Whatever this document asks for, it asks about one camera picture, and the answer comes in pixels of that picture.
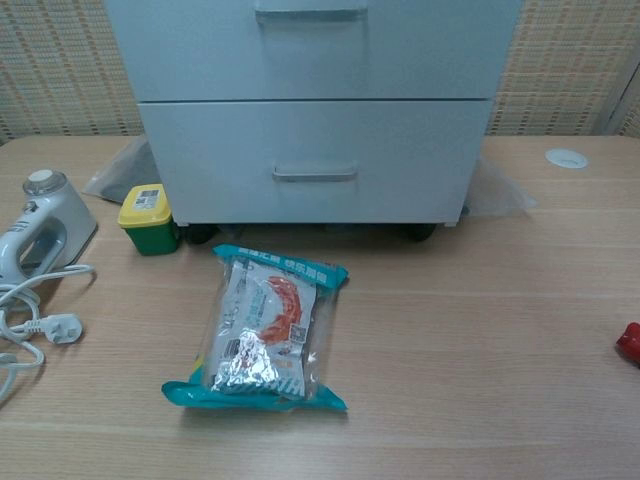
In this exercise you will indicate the white three-drawer cabinet body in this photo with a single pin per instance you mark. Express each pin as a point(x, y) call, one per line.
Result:
point(480, 210)

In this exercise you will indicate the black caster wheel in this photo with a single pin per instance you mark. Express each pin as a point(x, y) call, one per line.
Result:
point(421, 233)
point(201, 234)

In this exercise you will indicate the teal clear snack bag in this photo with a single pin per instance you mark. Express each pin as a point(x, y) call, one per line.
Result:
point(260, 325)

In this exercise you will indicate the green box with yellow lid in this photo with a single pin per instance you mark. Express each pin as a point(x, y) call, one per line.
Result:
point(150, 225)

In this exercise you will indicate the clear plastic bag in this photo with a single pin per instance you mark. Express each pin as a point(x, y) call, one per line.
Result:
point(117, 175)

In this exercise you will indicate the white handheld garment steamer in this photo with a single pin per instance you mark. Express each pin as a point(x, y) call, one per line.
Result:
point(65, 210)

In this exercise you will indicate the white power plug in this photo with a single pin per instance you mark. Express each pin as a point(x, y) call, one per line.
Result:
point(57, 330)

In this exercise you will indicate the red object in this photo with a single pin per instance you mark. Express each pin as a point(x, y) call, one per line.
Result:
point(631, 342)

